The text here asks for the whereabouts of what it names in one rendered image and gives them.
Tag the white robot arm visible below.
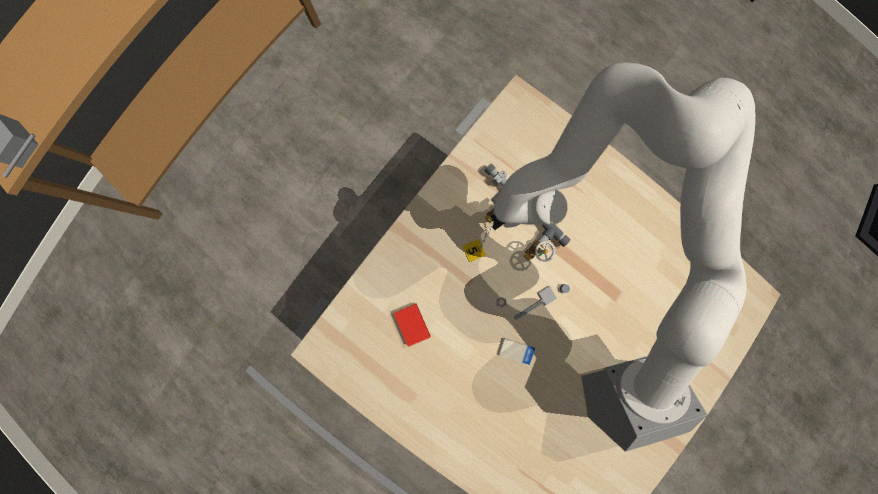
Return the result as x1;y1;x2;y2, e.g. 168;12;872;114
491;63;755;424

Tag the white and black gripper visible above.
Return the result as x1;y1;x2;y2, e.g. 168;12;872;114
491;215;519;230

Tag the yellow square tag on metal chain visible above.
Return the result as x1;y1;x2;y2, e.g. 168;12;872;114
463;236;487;262

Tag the red flat block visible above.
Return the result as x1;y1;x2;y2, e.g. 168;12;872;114
394;303;431;347

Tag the grey pipe manifold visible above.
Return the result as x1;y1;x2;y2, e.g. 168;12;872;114
484;163;571;262

